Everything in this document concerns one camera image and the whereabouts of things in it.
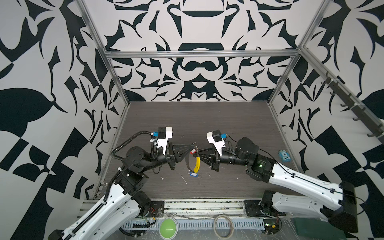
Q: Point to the green round button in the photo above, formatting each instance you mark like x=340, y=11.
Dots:
x=168, y=228

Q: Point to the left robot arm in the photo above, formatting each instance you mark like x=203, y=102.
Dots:
x=124, y=199

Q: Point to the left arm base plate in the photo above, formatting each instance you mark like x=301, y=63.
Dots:
x=152, y=209

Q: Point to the dark green cloth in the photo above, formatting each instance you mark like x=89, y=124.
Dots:
x=317, y=229

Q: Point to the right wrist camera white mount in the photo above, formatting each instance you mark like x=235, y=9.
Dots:
x=218, y=140

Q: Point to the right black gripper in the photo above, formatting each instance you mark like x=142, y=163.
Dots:
x=215, y=161

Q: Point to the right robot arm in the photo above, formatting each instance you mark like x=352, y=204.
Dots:
x=334, y=203

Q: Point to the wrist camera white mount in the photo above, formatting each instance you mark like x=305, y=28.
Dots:
x=161, y=138
x=218, y=140

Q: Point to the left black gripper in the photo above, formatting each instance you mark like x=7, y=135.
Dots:
x=174, y=157

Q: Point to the aluminium front rail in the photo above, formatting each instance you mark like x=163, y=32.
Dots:
x=199, y=209

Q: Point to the aluminium frame crossbar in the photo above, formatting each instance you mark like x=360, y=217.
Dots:
x=200, y=54

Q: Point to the white slotted cable duct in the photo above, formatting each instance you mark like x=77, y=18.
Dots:
x=205, y=224

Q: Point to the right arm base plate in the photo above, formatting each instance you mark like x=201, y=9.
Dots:
x=254, y=209

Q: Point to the light blue toy block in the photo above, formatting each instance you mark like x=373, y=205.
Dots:
x=284, y=156

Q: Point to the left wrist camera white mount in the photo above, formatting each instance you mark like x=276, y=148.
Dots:
x=161, y=138

